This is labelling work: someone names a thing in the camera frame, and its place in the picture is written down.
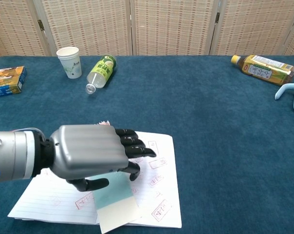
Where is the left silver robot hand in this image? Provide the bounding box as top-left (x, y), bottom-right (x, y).
top-left (37, 124), bottom-right (157, 192)

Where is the blue bookmark with tassel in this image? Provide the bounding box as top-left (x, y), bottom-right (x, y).
top-left (92, 120), bottom-right (143, 234)

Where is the white notebook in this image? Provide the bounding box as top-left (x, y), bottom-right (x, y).
top-left (7, 131), bottom-right (183, 229)

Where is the green label plastic bottle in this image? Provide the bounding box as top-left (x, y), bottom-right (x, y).
top-left (85, 55), bottom-right (117, 95)

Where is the white paper cup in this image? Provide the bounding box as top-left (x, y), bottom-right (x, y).
top-left (56, 46), bottom-right (82, 79)

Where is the orange and blue carton box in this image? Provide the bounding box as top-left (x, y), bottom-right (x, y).
top-left (0, 66), bottom-right (28, 98)

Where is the dark blue table cloth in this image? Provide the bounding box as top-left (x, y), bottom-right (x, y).
top-left (0, 55), bottom-right (294, 234)

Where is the yellow cap tea bottle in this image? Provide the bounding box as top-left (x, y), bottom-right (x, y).
top-left (231, 54), bottom-right (294, 86)

